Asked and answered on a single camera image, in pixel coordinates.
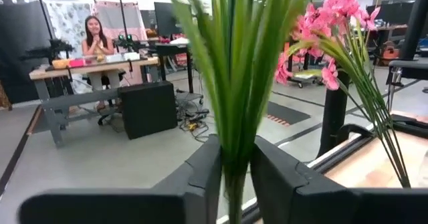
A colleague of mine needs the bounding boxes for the white box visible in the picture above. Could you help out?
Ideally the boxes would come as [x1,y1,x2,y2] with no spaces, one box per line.
[106,51,141,64]

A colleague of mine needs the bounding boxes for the flat wheeled cart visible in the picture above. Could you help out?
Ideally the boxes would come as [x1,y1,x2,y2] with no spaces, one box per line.
[286,68,324,88]

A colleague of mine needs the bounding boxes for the person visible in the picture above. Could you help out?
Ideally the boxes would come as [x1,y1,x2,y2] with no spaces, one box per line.
[81,15,122,113]

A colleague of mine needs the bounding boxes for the dark grey desk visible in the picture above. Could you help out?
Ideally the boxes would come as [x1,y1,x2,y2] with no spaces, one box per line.
[386,59,428,113]

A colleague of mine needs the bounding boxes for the orange patterned tapestry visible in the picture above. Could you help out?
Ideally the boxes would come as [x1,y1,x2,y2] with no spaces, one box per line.
[0,80,13,112]

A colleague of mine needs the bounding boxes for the orange bucket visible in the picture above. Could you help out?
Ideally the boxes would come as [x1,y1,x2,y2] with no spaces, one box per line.
[382,40,401,66]

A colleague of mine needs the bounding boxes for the black desk pole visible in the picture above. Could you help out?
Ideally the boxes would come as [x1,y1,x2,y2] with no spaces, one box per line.
[399,0,428,62]

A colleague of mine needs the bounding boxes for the blue artificial flower bunch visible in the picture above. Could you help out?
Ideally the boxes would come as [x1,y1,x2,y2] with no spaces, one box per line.
[162,0,317,224]

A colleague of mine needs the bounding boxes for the pink artificial flower bunch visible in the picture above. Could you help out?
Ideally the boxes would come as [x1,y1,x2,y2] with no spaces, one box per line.
[274,0,411,189]

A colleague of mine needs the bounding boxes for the black curtain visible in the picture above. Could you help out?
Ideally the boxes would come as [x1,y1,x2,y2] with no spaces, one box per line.
[0,0,54,105]

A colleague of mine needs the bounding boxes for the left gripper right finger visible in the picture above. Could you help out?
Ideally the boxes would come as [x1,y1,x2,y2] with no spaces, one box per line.
[249,135,428,224]

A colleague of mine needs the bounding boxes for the black light stand pole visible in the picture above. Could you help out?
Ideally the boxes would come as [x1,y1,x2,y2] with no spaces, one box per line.
[116,0,130,41]
[34,0,56,43]

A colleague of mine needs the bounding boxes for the black mat striped edge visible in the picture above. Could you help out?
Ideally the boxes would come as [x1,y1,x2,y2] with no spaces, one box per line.
[266,100,312,127]

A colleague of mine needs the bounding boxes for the black box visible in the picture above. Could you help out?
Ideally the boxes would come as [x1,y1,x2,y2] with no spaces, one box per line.
[117,80,179,140]

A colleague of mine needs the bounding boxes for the yellow bowl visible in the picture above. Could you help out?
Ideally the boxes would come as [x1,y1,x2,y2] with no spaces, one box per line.
[51,58,70,70]

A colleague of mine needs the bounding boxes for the black side table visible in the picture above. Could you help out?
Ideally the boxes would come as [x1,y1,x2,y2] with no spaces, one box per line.
[154,43,195,94]

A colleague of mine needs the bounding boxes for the pink backdrop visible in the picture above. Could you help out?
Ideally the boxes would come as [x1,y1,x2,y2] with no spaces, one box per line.
[92,0,148,86]

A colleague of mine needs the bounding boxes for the tangled floor cables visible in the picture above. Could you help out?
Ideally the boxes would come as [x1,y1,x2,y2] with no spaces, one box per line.
[176,107,212,143]

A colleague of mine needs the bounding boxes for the white floral backdrop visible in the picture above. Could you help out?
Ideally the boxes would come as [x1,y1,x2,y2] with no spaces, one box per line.
[45,1,94,94]

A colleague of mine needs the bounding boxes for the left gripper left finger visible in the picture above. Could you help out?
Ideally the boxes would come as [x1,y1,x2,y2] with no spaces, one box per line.
[18,133,223,224]

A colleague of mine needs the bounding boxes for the wooden desk grey legs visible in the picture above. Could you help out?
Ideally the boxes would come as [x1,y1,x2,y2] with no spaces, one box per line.
[29,55,161,148]

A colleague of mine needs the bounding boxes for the black monitor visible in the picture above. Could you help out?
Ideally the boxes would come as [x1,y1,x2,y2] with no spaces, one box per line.
[153,1,193,38]

